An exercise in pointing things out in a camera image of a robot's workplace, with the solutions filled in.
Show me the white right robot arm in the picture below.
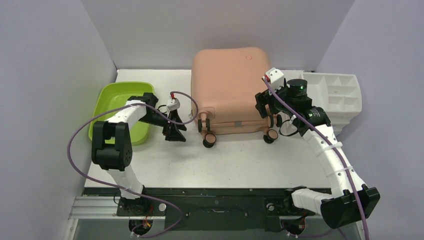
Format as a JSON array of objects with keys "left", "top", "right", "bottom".
[{"left": 255, "top": 76, "right": 381, "bottom": 229}]

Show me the white plastic drawer organizer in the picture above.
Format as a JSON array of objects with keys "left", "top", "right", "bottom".
[{"left": 300, "top": 72, "right": 362, "bottom": 135}]

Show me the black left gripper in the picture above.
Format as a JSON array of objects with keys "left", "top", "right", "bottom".
[{"left": 138, "top": 108, "right": 187, "bottom": 142}]

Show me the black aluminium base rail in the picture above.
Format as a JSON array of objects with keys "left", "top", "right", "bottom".
[{"left": 68, "top": 187, "right": 367, "bottom": 240}]

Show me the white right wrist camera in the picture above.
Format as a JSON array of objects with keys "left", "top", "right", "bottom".
[{"left": 262, "top": 67, "right": 285, "bottom": 89}]

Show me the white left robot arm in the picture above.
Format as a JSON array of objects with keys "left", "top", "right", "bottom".
[{"left": 91, "top": 93, "right": 187, "bottom": 215}]

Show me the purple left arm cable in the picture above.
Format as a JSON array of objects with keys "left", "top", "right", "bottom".
[{"left": 66, "top": 91, "right": 200, "bottom": 239}]

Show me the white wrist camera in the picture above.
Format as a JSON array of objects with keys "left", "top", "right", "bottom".
[
  {"left": 262, "top": 67, "right": 285, "bottom": 89},
  {"left": 166, "top": 92, "right": 181, "bottom": 112}
]

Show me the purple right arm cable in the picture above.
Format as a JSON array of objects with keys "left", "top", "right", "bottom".
[{"left": 262, "top": 76, "right": 371, "bottom": 240}]

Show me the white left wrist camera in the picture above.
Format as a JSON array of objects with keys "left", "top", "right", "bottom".
[{"left": 166, "top": 92, "right": 181, "bottom": 112}]

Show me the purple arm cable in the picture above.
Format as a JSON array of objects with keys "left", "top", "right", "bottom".
[
  {"left": 262, "top": 76, "right": 371, "bottom": 240},
  {"left": 66, "top": 91, "right": 200, "bottom": 239}
]

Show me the pink hard-shell suitcase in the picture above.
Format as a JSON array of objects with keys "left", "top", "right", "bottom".
[{"left": 190, "top": 47, "right": 281, "bottom": 148}]

